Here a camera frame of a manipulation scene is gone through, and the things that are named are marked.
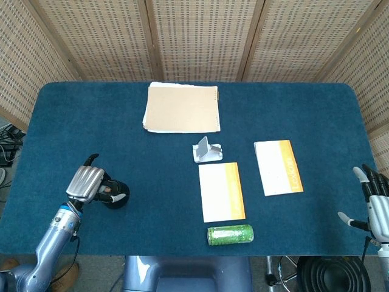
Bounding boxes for white folding phone stand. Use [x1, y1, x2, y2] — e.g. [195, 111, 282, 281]
[191, 136, 225, 162]

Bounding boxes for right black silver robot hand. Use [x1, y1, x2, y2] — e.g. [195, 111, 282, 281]
[337, 164, 389, 244]

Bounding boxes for green Monster energy can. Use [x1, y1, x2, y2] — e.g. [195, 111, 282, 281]
[207, 224, 254, 246]

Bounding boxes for blue tablecloth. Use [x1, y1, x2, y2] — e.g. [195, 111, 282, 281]
[0, 81, 389, 257]

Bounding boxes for brown spiral notepad stack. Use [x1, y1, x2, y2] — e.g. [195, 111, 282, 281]
[141, 81, 222, 134]

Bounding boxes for floor cable bundle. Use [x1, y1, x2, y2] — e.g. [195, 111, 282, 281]
[0, 123, 27, 167]

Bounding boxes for blue-grey robot torso base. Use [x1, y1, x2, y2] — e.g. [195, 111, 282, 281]
[121, 255, 253, 292]

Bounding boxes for black round object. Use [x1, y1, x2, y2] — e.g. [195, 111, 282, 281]
[100, 179, 131, 210]

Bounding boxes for white yellow Lexicon booklet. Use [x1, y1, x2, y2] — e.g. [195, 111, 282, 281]
[253, 139, 305, 197]
[198, 162, 246, 223]

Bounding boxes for woven folding screen panel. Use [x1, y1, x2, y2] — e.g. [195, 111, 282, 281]
[315, 0, 389, 180]
[22, 0, 164, 82]
[145, 0, 267, 82]
[0, 0, 78, 131]
[236, 0, 380, 82]

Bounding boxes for coiled black hose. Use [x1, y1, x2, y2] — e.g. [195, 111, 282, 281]
[296, 257, 372, 292]

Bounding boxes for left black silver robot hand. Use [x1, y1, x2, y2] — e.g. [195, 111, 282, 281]
[66, 153, 127, 204]

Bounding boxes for thin black hand cable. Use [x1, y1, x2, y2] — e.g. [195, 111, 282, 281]
[360, 235, 379, 265]

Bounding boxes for chrome stool frame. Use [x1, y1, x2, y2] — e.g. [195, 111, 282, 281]
[266, 255, 300, 287]

